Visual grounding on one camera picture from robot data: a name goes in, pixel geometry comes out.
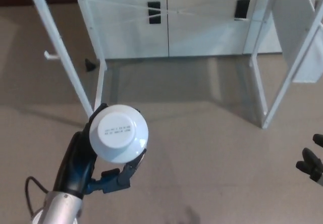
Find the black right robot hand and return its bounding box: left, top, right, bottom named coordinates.
left=295, top=133, right=323, bottom=182

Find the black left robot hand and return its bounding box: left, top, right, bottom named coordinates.
left=52, top=103, right=148, bottom=200

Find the white plastic bottle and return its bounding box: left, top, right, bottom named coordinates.
left=89, top=104, right=150, bottom=164

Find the small black floor object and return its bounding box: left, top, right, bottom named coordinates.
left=84, top=59, right=97, bottom=72

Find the white side shelf unit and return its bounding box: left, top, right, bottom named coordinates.
left=273, top=0, right=323, bottom=84

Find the white cabinet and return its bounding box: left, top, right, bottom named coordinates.
left=75, top=0, right=283, bottom=60

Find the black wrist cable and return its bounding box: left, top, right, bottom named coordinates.
left=25, top=176, right=49, bottom=216

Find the white metal frame table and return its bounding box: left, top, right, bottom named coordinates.
left=24, top=0, right=323, bottom=130

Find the black single wall socket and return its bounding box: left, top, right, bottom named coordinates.
left=234, top=0, right=251, bottom=19

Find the black double wall socket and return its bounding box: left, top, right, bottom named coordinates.
left=147, top=1, right=162, bottom=25

